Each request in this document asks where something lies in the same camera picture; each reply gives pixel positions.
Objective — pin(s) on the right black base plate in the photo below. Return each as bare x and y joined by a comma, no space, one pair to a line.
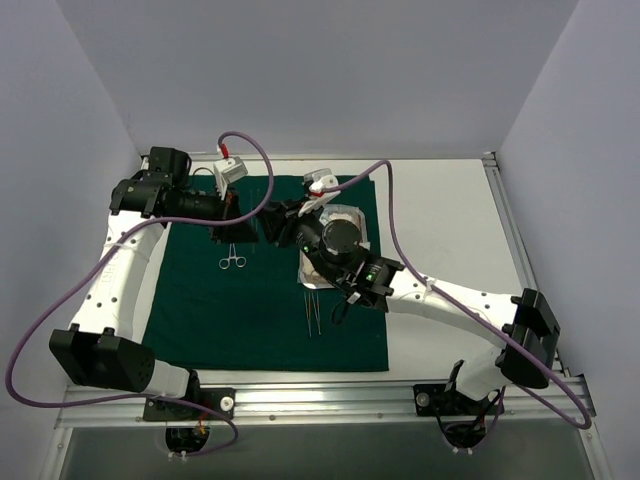
433,399

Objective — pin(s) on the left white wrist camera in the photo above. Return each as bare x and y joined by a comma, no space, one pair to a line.
228,171

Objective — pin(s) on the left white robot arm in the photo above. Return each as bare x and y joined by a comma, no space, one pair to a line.
98,349

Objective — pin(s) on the aluminium front rail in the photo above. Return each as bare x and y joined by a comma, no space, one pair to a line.
263,399

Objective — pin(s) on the aluminium rail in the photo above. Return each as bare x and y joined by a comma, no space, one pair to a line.
525,265
263,399

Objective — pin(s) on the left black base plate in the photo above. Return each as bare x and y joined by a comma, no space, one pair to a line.
207,404

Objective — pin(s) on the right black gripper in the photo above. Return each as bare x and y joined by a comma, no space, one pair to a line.
282,220

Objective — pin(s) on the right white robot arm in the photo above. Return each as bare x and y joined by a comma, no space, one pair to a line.
496,318

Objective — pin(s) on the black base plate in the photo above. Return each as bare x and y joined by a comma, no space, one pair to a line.
433,399
207,404

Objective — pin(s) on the green surgical cloth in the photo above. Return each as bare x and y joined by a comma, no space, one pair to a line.
252,318

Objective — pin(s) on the silver instrument tray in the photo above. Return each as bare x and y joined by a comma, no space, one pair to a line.
307,275

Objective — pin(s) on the curved pointed silver tweezers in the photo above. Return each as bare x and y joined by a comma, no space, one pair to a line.
315,305

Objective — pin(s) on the aluminium right side rail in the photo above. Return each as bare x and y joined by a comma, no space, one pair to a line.
525,265

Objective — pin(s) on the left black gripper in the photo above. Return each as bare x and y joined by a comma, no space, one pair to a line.
229,211

